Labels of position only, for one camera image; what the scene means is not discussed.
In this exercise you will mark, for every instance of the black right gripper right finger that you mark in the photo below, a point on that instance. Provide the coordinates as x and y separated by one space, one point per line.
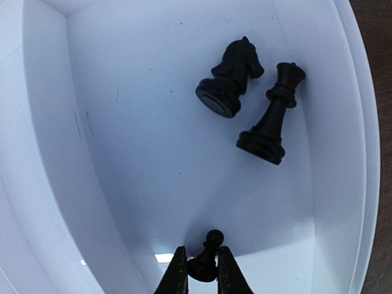
229 276

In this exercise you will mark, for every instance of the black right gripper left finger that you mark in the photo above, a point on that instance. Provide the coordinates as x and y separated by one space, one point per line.
174 280

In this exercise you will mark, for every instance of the black pawn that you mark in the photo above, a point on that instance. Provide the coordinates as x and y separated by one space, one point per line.
203 267

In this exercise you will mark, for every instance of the white plastic divided tray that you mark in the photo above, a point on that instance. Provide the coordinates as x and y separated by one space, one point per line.
109 161

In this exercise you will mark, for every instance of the black chess queen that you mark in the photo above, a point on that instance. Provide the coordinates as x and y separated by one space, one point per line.
264 139

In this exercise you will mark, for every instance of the black chess knight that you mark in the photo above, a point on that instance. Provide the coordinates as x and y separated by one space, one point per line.
221 92

